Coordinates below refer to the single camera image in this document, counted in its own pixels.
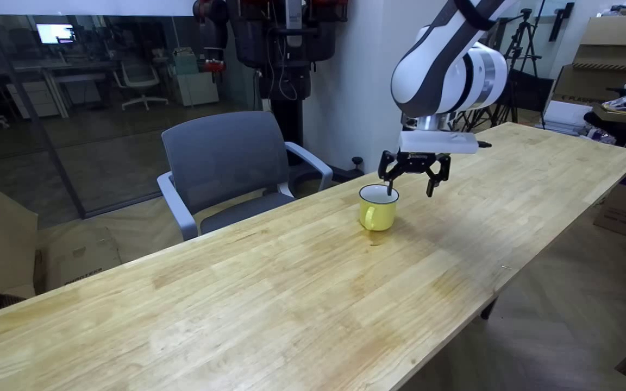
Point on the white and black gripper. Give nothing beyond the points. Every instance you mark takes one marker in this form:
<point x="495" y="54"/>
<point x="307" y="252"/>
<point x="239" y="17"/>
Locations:
<point x="420" y="149"/>

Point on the yellow enamel mug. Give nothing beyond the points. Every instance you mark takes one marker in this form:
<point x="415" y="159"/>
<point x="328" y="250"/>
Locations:
<point x="377" y="206"/>

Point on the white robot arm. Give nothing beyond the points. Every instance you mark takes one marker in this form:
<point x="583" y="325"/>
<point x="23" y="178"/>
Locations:
<point x="445" y="70"/>

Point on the red and black robot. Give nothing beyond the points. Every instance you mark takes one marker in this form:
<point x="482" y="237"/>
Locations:
<point x="280" y="39"/>

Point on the grey office chair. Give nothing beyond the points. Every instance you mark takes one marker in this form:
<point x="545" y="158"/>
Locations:
<point x="226" y="168"/>

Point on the white background office chair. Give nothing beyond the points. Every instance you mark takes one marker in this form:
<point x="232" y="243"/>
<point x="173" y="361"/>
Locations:
<point x="138" y="77"/>

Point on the lit computer monitor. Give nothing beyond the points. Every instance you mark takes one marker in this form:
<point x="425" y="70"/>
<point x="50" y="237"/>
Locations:
<point x="55" y="34"/>

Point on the black camera tripod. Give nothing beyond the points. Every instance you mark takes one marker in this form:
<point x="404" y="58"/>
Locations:
<point x="525" y="85"/>

